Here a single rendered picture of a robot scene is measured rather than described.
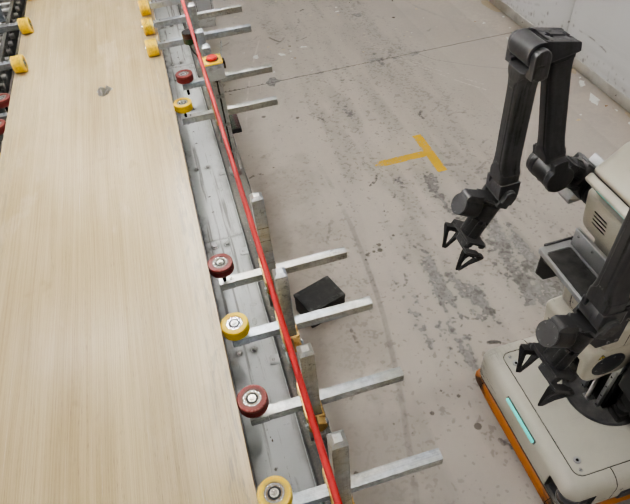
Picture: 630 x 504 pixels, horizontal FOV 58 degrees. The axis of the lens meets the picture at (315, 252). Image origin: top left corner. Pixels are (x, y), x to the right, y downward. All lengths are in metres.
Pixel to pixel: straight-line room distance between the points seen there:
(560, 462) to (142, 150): 1.90
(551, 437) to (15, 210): 2.06
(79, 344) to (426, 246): 1.91
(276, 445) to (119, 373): 0.50
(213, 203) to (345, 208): 1.04
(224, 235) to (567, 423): 1.45
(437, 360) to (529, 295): 0.60
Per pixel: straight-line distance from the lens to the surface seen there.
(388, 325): 2.73
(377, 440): 2.43
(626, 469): 2.26
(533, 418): 2.25
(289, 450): 1.75
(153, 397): 1.58
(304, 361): 1.32
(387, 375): 1.61
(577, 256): 1.69
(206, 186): 2.57
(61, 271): 1.99
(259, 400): 1.50
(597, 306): 1.29
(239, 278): 1.87
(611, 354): 1.84
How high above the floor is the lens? 2.20
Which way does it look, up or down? 46 degrees down
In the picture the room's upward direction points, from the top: 6 degrees counter-clockwise
